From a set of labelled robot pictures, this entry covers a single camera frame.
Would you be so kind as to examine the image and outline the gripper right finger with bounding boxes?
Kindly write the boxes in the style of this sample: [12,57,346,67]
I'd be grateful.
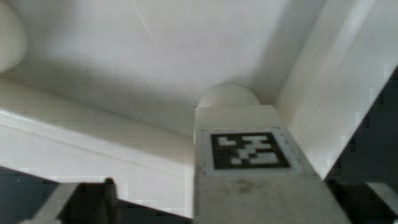
[327,180,398,224]

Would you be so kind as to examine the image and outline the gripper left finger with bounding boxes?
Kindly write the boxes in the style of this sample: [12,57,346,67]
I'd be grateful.
[19,178,121,224]

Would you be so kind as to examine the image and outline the white table leg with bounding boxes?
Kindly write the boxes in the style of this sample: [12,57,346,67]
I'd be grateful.
[193,84,350,224]

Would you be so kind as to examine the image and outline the white square tabletop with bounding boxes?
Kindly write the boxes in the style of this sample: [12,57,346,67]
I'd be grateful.
[0,0,328,161]

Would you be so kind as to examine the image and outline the white U-shaped obstacle fence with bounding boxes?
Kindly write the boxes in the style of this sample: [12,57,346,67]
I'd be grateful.
[0,0,398,219]

